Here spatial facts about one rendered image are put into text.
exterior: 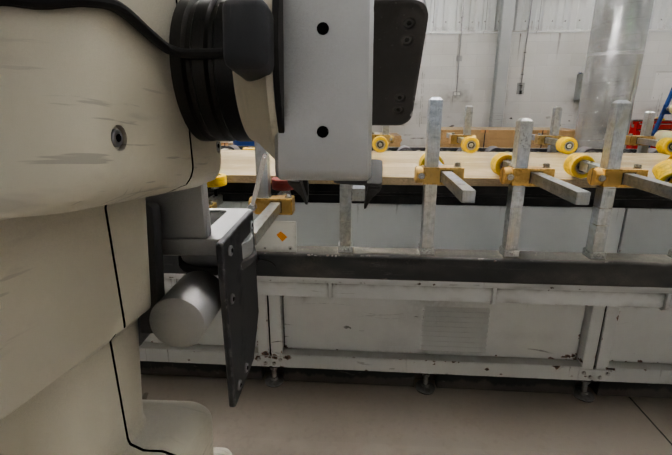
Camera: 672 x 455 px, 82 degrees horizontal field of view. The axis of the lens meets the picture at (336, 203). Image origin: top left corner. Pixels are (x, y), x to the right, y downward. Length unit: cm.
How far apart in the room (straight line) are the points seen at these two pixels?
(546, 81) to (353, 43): 886
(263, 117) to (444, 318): 147
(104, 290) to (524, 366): 164
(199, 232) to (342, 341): 136
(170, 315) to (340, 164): 20
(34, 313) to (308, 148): 16
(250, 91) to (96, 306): 16
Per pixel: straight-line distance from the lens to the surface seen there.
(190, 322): 33
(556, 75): 912
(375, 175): 58
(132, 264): 31
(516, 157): 121
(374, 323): 162
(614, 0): 491
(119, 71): 19
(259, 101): 21
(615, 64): 482
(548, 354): 184
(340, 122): 20
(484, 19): 876
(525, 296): 140
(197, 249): 36
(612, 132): 132
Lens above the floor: 116
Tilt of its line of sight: 15 degrees down
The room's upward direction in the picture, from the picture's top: straight up
